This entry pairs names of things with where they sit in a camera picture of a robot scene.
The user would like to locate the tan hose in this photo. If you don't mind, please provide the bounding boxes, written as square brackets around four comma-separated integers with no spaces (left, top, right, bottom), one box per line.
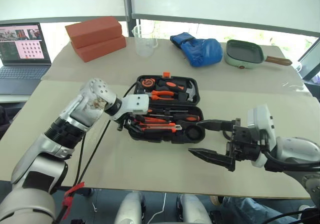
[209,195,226,206]

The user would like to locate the blue boxing glove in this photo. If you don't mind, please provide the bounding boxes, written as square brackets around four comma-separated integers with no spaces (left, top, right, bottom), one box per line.
[169,32,224,68]

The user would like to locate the red tape wrap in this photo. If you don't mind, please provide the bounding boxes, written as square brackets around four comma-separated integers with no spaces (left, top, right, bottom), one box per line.
[62,181,86,220]

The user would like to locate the thin white cable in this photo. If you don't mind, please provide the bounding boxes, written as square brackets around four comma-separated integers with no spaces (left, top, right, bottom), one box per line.
[149,192,167,224]

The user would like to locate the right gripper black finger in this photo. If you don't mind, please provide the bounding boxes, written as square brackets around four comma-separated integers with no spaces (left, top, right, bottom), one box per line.
[187,147,237,173]
[196,118,236,135]

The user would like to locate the person's leg in jeans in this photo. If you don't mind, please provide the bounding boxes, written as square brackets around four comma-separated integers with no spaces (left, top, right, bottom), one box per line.
[222,196,301,224]

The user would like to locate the black computer monitor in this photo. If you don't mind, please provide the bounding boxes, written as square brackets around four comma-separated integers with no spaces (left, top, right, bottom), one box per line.
[297,36,320,81]

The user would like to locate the orange handled pliers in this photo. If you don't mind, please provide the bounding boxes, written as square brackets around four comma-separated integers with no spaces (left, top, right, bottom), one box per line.
[147,89,179,101]

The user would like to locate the silver rounded robot leg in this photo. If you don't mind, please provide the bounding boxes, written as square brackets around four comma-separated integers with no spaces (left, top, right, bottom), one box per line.
[176,194,213,224]
[114,191,147,224]

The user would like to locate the white shoe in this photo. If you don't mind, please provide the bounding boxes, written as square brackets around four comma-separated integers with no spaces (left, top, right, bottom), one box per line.
[298,203,316,213]

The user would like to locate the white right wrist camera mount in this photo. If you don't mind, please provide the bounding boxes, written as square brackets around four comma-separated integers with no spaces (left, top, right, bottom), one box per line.
[246,103,277,169]

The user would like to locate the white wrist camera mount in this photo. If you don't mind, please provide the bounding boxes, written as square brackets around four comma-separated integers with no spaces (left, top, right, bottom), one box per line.
[246,103,277,169]
[109,93,151,122]

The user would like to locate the steel claw hammer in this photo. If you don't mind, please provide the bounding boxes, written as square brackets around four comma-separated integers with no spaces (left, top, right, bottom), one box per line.
[157,79,197,103]

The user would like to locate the red foam block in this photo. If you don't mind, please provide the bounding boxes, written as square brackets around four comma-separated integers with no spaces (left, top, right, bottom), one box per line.
[64,15,123,48]
[70,35,127,64]

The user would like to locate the orange black tape measure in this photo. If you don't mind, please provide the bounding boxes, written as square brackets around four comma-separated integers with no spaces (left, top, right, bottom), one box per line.
[140,77,156,88]

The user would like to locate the green electric frying pan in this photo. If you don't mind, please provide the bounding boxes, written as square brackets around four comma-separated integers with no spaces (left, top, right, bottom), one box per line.
[223,39,293,70]

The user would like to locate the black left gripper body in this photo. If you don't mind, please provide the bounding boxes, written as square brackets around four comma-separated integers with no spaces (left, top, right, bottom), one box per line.
[123,110,149,123]

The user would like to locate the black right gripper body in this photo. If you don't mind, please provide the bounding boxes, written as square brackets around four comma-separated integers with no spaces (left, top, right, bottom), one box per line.
[225,117,263,173]

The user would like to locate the black plastic tool case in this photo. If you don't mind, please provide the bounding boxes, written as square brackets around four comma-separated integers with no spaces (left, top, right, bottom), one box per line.
[126,71,207,145]

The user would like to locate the grey window frame post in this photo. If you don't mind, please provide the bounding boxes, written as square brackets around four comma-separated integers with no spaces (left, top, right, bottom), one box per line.
[121,0,141,38]

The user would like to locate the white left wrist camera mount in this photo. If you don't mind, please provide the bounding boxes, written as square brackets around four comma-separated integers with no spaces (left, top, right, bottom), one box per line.
[109,93,151,122]

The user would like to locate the white roller blind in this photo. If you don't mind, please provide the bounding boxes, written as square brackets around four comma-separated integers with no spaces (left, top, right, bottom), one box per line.
[130,0,320,38]
[0,0,127,24]

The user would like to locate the white side desk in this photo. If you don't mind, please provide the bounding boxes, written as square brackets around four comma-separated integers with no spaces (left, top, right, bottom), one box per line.
[0,93,32,104]

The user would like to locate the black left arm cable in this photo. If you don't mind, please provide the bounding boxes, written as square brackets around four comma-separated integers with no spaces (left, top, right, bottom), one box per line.
[56,81,141,224]

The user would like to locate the clear plastic measuring cup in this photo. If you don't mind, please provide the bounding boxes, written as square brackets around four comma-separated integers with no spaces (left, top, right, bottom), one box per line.
[131,24,159,58]

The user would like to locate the grey open laptop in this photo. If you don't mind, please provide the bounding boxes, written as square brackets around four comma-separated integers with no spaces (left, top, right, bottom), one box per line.
[0,22,53,96]

